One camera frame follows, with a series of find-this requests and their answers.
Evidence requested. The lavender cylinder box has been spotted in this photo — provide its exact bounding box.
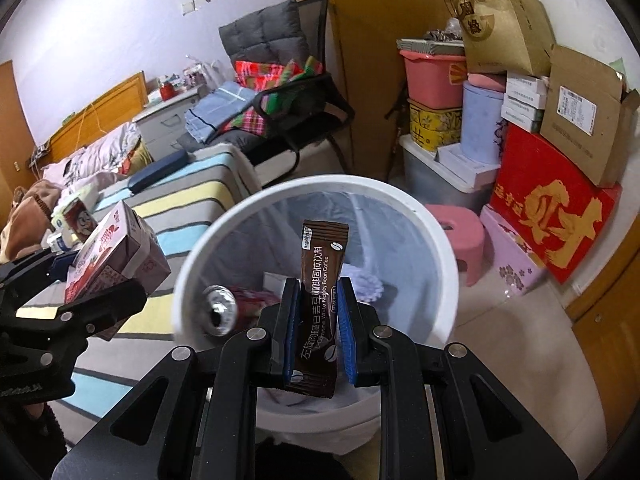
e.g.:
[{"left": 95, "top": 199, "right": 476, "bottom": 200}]
[{"left": 459, "top": 82, "right": 507, "bottom": 166}]

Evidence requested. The pink round lid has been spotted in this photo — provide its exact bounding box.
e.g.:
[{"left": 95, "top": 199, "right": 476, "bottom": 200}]
[{"left": 466, "top": 72, "right": 508, "bottom": 93}]

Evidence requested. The white flat carton box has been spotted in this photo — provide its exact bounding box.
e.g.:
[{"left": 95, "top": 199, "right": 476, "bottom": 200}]
[
  {"left": 502, "top": 91, "right": 547, "bottom": 111},
  {"left": 506, "top": 71, "right": 549, "bottom": 96},
  {"left": 501, "top": 107, "right": 545, "bottom": 133}
]

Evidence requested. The brown cardboard box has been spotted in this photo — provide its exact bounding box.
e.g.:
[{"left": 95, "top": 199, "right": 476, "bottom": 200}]
[{"left": 539, "top": 44, "right": 640, "bottom": 188}]

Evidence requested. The red gift box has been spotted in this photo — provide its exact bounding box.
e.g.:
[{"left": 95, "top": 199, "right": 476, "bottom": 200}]
[{"left": 489, "top": 122, "right": 623, "bottom": 285}]

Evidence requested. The brown coffee sachet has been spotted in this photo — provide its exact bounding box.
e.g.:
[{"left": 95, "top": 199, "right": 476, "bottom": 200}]
[{"left": 285, "top": 219, "right": 350, "bottom": 398}]

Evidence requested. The lilac floral box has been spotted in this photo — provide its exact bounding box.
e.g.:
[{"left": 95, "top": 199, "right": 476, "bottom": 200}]
[{"left": 479, "top": 205, "right": 548, "bottom": 295}]

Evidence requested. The white round trash bin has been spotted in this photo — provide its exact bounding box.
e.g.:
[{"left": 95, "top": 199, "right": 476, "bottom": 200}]
[{"left": 171, "top": 174, "right": 460, "bottom": 431}]

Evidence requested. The white purple wrapper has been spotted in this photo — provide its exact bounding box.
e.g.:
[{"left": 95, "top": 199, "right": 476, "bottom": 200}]
[{"left": 342, "top": 262, "right": 386, "bottom": 303}]

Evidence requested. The wooden headboard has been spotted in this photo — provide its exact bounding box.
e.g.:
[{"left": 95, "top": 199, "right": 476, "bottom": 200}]
[{"left": 32, "top": 71, "right": 150, "bottom": 166}]

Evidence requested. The dark blue case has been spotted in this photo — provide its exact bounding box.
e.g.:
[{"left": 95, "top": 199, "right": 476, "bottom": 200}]
[{"left": 127, "top": 150, "right": 190, "bottom": 193}]

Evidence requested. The blue folded cloth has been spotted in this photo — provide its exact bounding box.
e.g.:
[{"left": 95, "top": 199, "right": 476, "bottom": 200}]
[{"left": 184, "top": 81, "right": 263, "bottom": 142}]

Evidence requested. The red green plaid blanket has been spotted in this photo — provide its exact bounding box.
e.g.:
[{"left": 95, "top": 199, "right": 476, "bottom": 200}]
[{"left": 207, "top": 55, "right": 326, "bottom": 143}]

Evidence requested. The striped table cloth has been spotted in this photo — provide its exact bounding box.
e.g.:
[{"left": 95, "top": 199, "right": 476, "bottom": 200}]
[{"left": 15, "top": 152, "right": 261, "bottom": 421}]

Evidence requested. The brown fleece coat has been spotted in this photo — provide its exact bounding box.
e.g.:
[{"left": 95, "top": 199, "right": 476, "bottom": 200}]
[{"left": 0, "top": 177, "right": 63, "bottom": 261}]

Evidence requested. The yellow patterned box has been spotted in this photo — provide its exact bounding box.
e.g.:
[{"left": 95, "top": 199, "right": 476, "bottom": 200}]
[{"left": 407, "top": 97, "right": 463, "bottom": 153}]

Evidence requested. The pale pink quilt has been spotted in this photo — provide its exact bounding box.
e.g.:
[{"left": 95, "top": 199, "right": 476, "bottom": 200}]
[{"left": 42, "top": 121, "right": 151, "bottom": 186}]

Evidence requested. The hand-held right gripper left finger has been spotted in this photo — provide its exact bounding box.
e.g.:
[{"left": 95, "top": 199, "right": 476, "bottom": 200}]
[{"left": 50, "top": 276, "right": 303, "bottom": 480}]

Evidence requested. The red white milk carton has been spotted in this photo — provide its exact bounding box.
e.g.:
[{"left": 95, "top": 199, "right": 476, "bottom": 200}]
[{"left": 64, "top": 200, "right": 172, "bottom": 341}]

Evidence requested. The clear storage bin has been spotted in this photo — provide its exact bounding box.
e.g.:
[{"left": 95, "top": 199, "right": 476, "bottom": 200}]
[{"left": 398, "top": 135, "right": 501, "bottom": 206}]

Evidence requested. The grey green tray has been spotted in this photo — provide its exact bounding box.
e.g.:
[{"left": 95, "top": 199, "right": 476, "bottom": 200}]
[{"left": 397, "top": 32, "right": 468, "bottom": 58}]

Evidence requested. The wooden door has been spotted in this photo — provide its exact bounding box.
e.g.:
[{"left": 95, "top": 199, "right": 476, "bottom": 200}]
[{"left": 565, "top": 180, "right": 640, "bottom": 441}]

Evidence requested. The brown paper bag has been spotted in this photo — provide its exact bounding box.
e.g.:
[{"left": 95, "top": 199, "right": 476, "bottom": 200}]
[{"left": 441, "top": 0, "right": 556, "bottom": 78}]

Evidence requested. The person's left forearm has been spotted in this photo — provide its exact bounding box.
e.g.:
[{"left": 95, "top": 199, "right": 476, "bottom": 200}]
[{"left": 0, "top": 400, "right": 68, "bottom": 480}]

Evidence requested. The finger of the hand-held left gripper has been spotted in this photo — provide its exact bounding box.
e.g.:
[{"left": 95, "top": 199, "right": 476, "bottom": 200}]
[
  {"left": 0, "top": 247, "right": 83, "bottom": 306},
  {"left": 0, "top": 277, "right": 149, "bottom": 368}
]

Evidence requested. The black office chair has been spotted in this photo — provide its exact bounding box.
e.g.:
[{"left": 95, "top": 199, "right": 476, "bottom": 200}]
[{"left": 250, "top": 0, "right": 356, "bottom": 181}]

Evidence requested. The wooden wardrobe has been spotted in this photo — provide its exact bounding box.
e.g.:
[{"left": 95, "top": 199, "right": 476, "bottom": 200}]
[{"left": 284, "top": 0, "right": 453, "bottom": 186}]

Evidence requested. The pink plastic stool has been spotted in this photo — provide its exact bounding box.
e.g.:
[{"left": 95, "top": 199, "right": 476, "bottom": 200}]
[{"left": 424, "top": 203, "right": 487, "bottom": 287}]

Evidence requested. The grey quilted cushion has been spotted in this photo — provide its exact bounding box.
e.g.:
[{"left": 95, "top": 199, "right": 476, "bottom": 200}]
[{"left": 218, "top": 0, "right": 312, "bottom": 68}]

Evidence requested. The pink storage box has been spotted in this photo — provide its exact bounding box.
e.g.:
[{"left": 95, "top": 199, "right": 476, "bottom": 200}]
[{"left": 400, "top": 49, "right": 471, "bottom": 110}]

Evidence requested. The red drink can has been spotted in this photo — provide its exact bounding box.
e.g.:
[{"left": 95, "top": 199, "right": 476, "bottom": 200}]
[{"left": 201, "top": 284, "right": 281, "bottom": 338}]

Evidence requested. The grey drawer cabinet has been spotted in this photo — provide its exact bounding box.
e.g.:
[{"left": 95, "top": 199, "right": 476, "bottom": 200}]
[{"left": 132, "top": 82, "right": 208, "bottom": 153}]

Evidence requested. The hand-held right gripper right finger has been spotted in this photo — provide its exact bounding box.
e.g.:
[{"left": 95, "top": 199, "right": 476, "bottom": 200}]
[{"left": 336, "top": 276, "right": 591, "bottom": 480}]

